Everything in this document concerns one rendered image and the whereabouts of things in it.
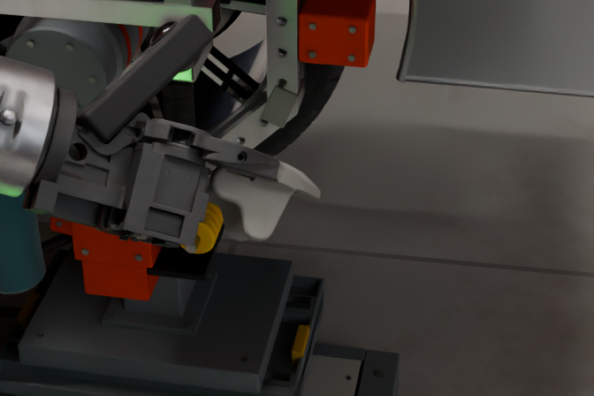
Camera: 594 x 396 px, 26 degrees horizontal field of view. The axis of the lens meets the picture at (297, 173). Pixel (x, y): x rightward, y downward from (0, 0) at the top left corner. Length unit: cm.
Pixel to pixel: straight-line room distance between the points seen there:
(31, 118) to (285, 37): 81
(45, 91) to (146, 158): 8
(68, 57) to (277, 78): 28
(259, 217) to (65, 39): 66
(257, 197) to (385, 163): 202
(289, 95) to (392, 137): 138
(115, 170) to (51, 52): 67
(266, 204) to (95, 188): 13
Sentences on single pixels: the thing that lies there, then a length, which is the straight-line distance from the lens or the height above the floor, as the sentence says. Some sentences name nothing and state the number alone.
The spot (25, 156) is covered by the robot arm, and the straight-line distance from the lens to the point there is 86.
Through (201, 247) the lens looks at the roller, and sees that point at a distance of 185.
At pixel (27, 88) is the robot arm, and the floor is 119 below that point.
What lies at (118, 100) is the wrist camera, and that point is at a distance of 89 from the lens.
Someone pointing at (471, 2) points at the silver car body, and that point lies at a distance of 169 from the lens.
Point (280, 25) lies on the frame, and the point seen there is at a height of 87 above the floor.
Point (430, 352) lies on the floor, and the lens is 244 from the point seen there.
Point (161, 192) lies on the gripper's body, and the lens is 89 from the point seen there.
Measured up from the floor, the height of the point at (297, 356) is 17.
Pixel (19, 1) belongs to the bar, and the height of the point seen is 97.
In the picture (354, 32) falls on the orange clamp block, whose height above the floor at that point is 87.
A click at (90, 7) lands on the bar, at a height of 97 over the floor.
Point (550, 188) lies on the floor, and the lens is 290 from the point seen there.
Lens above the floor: 161
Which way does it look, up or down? 34 degrees down
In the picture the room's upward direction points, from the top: straight up
